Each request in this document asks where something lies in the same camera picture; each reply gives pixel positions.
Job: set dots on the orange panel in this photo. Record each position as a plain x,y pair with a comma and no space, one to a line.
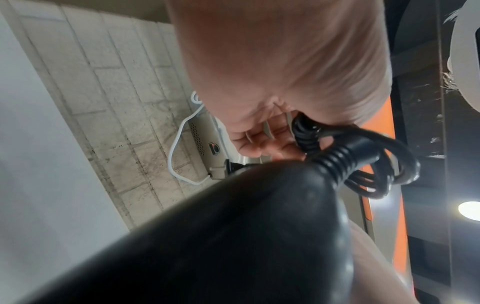
399,213

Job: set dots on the person's left hand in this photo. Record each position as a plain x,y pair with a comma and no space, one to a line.
285,59

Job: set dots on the round ceiling light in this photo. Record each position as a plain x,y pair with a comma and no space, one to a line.
470,210

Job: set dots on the white round lamp shade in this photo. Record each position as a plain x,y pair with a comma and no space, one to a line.
465,59

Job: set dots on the black handheld appliance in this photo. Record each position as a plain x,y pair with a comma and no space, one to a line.
225,237

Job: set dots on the beige power strip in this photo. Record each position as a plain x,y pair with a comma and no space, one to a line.
204,139

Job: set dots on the black plug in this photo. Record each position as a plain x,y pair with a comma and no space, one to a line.
233,166

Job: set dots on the person's right hand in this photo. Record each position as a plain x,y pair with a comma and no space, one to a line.
375,267

